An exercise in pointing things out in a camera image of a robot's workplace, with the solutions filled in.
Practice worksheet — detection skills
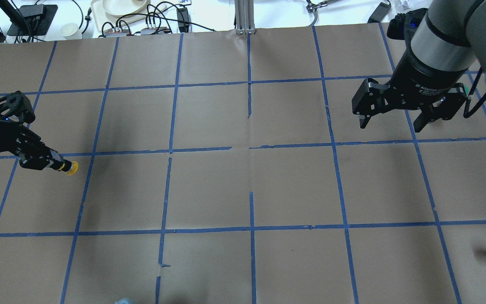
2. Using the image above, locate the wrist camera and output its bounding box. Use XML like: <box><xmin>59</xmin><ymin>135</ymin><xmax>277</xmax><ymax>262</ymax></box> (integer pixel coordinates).
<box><xmin>0</xmin><ymin>91</ymin><xmax>35</xmax><ymax>125</ymax></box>
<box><xmin>386</xmin><ymin>8</ymin><xmax>428</xmax><ymax>42</ymax></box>

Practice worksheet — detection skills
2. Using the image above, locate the black camera stand base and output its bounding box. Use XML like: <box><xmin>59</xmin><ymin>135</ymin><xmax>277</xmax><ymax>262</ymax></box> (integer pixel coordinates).
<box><xmin>1</xmin><ymin>3</ymin><xmax>58</xmax><ymax>36</ymax></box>

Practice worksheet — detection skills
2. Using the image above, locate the cream round plate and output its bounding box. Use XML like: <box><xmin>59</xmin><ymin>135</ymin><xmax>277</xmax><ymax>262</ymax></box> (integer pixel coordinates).
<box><xmin>101</xmin><ymin>0</ymin><xmax>149</xmax><ymax>17</ymax></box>

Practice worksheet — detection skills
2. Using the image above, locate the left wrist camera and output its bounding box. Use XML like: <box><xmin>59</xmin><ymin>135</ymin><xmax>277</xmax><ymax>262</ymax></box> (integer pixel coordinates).
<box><xmin>0</xmin><ymin>91</ymin><xmax>35</xmax><ymax>125</ymax></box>

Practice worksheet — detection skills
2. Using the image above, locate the yellow push button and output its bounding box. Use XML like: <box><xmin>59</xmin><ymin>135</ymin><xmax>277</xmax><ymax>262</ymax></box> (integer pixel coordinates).
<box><xmin>50</xmin><ymin>159</ymin><xmax>79</xmax><ymax>176</ymax></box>

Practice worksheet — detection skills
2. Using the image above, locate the cream square tray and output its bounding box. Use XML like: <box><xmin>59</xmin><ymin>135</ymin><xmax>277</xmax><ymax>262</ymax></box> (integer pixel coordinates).
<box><xmin>91</xmin><ymin>0</ymin><xmax>154</xmax><ymax>29</ymax></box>

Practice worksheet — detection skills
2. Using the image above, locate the black power adapter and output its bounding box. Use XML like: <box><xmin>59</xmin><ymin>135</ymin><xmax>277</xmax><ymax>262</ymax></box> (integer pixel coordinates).
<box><xmin>367</xmin><ymin>0</ymin><xmax>392</xmax><ymax>24</ymax></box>

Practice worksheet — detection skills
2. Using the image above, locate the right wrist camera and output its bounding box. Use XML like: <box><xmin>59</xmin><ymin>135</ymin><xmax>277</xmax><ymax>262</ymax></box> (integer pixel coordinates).
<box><xmin>386</xmin><ymin>8</ymin><xmax>428</xmax><ymax>42</ymax></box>

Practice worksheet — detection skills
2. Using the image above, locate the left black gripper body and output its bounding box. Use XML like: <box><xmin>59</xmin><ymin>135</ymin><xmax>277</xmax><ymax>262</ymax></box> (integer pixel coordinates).
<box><xmin>0</xmin><ymin>123</ymin><xmax>41</xmax><ymax>156</ymax></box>

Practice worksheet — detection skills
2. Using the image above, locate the white paper cup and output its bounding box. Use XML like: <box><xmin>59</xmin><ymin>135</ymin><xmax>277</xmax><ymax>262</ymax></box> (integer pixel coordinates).
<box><xmin>60</xmin><ymin>23</ymin><xmax>83</xmax><ymax>40</ymax></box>

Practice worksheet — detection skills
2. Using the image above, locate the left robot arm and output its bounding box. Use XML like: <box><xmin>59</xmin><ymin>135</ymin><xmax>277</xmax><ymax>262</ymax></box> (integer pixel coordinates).
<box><xmin>0</xmin><ymin>120</ymin><xmax>78</xmax><ymax>175</ymax></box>

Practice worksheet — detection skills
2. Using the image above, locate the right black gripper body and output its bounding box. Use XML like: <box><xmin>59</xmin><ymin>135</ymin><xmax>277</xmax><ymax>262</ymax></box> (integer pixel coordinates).
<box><xmin>389</xmin><ymin>53</ymin><xmax>467</xmax><ymax>110</ymax></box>

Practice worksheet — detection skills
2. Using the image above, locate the brown paper table cover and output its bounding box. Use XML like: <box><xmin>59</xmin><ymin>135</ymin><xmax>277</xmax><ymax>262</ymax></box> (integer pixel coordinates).
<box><xmin>0</xmin><ymin>24</ymin><xmax>486</xmax><ymax>304</ymax></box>

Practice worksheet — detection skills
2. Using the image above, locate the aluminium frame post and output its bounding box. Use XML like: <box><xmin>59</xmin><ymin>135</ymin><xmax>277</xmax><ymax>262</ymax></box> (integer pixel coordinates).
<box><xmin>234</xmin><ymin>0</ymin><xmax>256</xmax><ymax>35</ymax></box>

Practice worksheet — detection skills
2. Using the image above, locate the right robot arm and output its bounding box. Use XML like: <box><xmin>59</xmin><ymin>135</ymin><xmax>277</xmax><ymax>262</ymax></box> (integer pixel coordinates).
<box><xmin>352</xmin><ymin>0</ymin><xmax>486</xmax><ymax>133</ymax></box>

